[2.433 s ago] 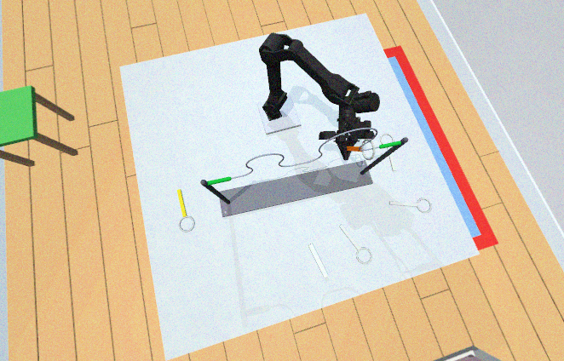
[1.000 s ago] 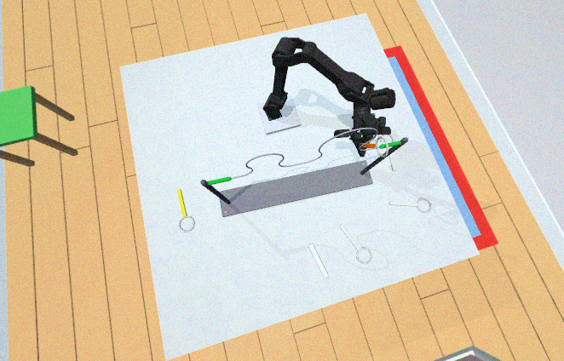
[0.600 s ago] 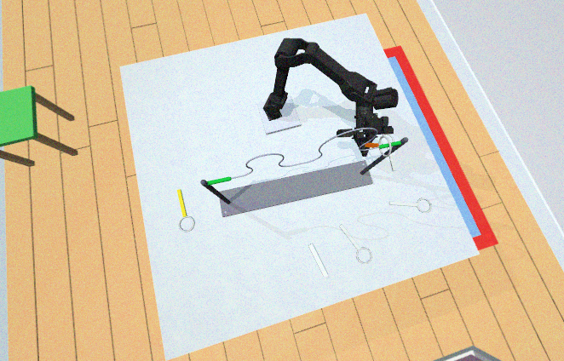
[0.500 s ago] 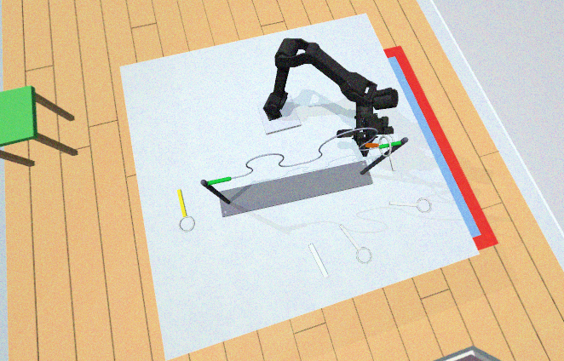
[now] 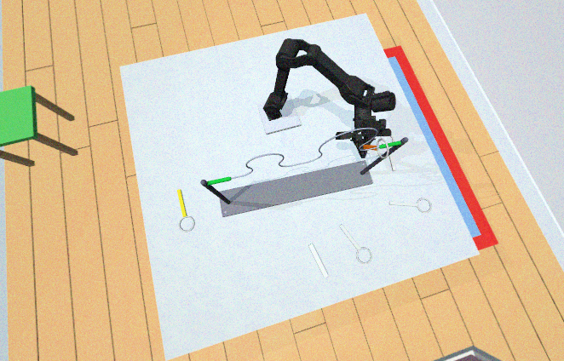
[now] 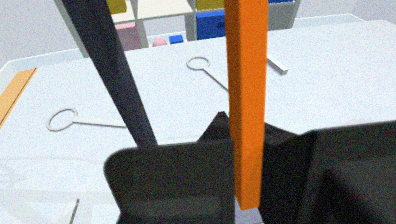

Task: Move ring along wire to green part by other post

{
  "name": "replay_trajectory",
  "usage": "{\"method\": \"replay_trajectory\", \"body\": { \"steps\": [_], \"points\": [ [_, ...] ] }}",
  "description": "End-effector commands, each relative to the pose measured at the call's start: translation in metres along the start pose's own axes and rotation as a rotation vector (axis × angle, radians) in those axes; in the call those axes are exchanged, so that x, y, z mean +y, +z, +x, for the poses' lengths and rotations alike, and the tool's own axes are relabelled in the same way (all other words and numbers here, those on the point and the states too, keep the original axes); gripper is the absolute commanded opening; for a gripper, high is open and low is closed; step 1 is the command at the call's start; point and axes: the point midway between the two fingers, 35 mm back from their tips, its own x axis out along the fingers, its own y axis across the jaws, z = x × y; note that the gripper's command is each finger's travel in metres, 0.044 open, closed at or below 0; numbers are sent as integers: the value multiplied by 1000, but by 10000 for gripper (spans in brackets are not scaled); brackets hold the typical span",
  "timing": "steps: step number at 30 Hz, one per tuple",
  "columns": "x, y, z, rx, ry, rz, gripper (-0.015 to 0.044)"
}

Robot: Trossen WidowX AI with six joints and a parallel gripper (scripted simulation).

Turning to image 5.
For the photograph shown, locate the yellow handle with white ring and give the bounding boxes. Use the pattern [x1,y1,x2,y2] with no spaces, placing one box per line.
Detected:
[177,189,194,232]

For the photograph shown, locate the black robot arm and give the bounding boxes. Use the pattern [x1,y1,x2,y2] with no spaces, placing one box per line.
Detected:
[263,38,396,134]

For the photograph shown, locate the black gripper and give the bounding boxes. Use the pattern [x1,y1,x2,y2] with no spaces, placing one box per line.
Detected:
[336,113,391,158]

